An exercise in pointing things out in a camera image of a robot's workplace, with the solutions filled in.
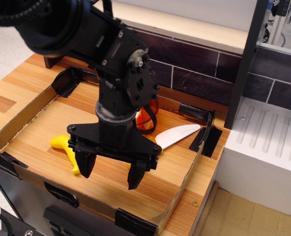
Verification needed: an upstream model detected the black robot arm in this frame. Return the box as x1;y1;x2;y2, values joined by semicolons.
0;0;162;189

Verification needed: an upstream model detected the yellow white toy knife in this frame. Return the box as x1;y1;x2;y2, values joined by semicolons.
155;124;201;150

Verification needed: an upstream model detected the white drainboard sink unit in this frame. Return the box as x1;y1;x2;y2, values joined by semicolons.
216;98;291;216

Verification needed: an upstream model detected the yellow toy banana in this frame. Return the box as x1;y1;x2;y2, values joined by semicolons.
50;135;80;175

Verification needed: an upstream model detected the orange transparent plastic pot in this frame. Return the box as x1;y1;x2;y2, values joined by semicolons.
135;100;159;135

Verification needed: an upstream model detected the cardboard fence with black tape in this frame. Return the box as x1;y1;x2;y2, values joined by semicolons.
0;63;229;236

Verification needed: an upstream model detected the light wooden shelf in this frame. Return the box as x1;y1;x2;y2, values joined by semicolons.
112;1;248;55

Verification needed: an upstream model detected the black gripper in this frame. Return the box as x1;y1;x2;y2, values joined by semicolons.
67;120;162;190

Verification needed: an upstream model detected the dark shelf post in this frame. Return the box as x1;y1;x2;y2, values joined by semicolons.
224;0;268;129

